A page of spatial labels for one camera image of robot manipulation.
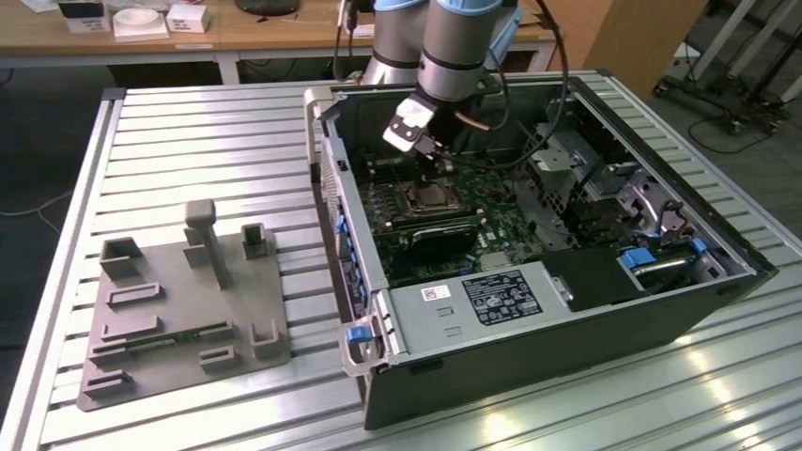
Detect white box black top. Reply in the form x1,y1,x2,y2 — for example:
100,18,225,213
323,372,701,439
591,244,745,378
58,0,108,35

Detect black wheeled equipment frame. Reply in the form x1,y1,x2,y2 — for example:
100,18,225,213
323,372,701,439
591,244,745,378
650,0,802,137

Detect grey metal drive cage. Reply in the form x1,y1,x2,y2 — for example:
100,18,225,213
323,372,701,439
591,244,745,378
511,96,634,250

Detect wooden desk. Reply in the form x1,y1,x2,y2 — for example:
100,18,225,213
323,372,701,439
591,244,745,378
0,0,566,86

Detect blue case handle latch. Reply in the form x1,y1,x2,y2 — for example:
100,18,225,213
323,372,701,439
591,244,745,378
343,324,374,348

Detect silver chipset heatsink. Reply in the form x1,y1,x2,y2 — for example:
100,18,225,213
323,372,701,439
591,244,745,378
485,250,523,272

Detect silver power supply unit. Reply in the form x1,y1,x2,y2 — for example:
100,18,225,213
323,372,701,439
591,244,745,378
374,260,575,365

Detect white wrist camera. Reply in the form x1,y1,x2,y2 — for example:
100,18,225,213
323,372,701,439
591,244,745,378
382,93,438,154

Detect silver CPU plate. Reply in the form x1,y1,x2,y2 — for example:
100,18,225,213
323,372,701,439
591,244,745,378
417,185,461,210

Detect green RAM stick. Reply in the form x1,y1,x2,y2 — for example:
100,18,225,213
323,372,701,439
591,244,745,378
122,327,208,353

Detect coloured wire bundle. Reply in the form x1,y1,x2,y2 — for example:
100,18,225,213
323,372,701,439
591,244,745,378
654,199,694,248

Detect black graphics card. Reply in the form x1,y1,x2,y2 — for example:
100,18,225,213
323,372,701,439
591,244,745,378
398,220,479,268

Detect black open PC case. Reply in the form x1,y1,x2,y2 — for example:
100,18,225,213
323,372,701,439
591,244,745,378
303,70,780,431

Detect black camera cable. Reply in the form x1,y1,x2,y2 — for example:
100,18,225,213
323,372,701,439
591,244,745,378
437,0,573,168

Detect blue disk carrier latch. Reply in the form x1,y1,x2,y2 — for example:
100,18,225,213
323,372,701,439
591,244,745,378
617,248,658,274

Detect grey parts rack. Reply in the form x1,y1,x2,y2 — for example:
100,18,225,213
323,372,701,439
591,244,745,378
74,199,295,413

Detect green motherboard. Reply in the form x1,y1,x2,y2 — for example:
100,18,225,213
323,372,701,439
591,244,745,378
361,154,546,288

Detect white labelled box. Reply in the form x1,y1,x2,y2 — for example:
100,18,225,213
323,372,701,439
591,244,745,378
164,3,212,34

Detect black round object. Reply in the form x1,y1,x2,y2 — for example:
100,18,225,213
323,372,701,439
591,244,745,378
235,0,302,15

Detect white round holder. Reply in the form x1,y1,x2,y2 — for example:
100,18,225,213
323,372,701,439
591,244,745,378
111,7,171,44

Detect metal socket cover frame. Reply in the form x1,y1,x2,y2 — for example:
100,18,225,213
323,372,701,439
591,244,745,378
405,179,471,218

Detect wooden cabinet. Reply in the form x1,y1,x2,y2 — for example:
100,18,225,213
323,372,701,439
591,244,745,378
563,0,710,102

